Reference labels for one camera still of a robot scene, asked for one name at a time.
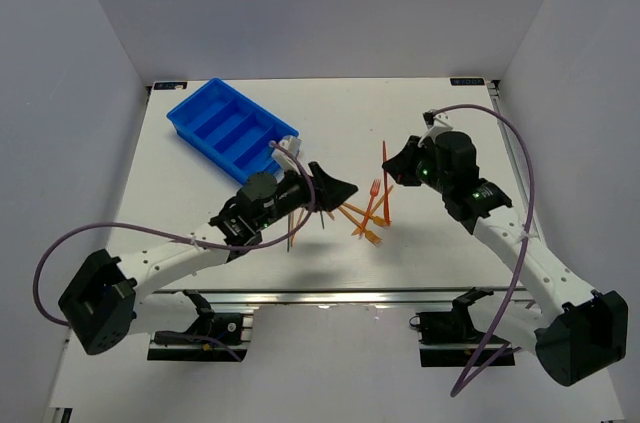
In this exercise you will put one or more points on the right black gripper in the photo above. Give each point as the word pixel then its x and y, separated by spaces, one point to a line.
pixel 399 167

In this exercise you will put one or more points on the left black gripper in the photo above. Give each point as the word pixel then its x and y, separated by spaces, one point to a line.
pixel 329 193

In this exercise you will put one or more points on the red-orange chopstick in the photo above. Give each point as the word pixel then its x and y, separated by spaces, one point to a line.
pixel 384 154

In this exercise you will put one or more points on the red-orange plastic fork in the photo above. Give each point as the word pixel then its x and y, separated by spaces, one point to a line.
pixel 373 193

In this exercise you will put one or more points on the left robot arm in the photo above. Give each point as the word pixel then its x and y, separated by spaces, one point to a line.
pixel 111 297

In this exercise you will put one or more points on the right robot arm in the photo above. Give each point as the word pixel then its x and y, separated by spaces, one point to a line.
pixel 576 330

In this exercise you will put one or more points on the orange chopstick under forks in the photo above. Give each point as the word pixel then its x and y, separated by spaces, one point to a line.
pixel 383 201

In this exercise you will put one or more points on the orange chopstick long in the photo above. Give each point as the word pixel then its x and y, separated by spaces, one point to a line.
pixel 296 224

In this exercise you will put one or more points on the orange fork right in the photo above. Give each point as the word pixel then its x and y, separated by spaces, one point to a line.
pixel 377 220

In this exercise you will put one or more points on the orange fork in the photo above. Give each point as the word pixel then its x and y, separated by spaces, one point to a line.
pixel 357 216
pixel 377 220

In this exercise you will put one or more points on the orange fork lower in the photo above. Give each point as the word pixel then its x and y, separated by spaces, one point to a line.
pixel 357 216

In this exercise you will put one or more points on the right table logo sticker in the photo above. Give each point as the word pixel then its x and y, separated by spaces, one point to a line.
pixel 467 81

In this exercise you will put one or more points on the blue divided plastic tray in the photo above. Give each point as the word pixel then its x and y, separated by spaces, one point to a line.
pixel 230 129

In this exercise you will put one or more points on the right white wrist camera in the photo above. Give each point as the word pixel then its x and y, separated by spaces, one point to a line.
pixel 436 124

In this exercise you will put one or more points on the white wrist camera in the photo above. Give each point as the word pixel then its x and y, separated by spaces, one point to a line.
pixel 285 153
pixel 436 124

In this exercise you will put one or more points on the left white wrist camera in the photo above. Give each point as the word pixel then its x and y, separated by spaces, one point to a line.
pixel 285 153

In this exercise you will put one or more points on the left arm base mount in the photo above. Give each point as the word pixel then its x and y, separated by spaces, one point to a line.
pixel 185 327

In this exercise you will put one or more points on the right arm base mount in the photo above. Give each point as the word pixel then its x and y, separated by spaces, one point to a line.
pixel 447 338

